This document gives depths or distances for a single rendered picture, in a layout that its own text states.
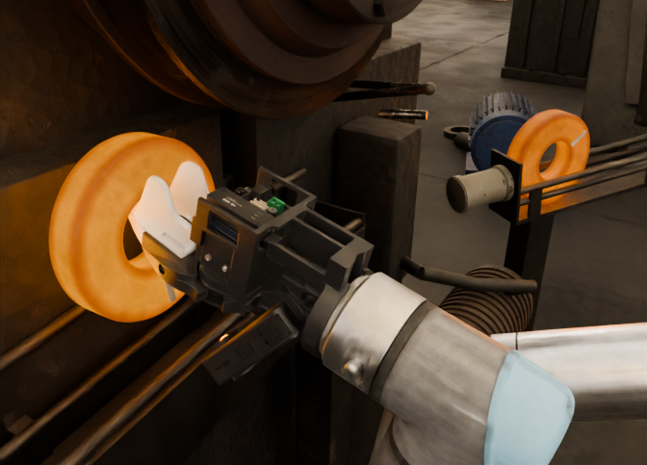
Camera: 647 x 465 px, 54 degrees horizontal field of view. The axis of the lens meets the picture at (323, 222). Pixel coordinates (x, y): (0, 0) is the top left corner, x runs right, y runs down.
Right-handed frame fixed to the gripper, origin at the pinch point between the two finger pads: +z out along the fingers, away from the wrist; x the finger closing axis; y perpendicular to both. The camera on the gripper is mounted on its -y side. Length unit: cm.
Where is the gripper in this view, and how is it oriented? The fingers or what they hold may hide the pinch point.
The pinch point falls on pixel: (139, 206)
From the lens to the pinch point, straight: 54.6
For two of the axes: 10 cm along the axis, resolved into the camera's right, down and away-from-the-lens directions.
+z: -8.1, -4.7, 3.5
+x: -5.4, 3.8, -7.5
